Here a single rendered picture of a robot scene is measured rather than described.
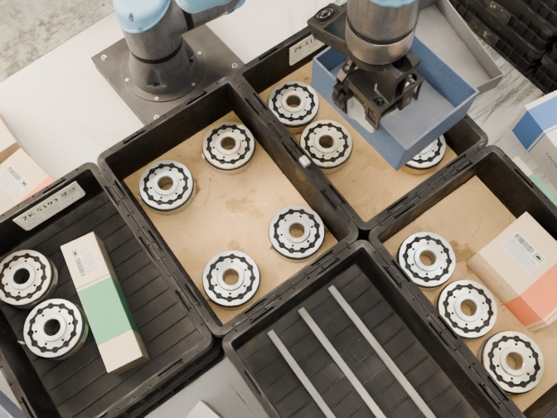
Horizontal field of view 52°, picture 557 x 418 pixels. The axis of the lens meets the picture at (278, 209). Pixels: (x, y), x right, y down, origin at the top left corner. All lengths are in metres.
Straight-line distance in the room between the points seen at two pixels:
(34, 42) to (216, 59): 1.27
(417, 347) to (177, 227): 0.49
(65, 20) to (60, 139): 1.19
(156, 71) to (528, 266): 0.83
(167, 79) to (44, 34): 1.28
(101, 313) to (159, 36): 0.55
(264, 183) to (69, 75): 0.59
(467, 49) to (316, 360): 0.84
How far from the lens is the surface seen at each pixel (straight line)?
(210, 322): 0.94
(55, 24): 2.54
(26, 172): 1.30
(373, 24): 0.60
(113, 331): 1.02
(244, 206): 1.10
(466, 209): 1.15
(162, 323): 1.06
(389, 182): 1.13
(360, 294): 1.06
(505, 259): 1.05
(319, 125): 1.14
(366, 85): 0.72
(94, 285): 1.04
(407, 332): 1.06
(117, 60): 1.41
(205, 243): 1.08
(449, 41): 1.49
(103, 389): 1.07
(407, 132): 0.91
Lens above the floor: 1.85
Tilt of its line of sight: 69 degrees down
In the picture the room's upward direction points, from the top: 2 degrees counter-clockwise
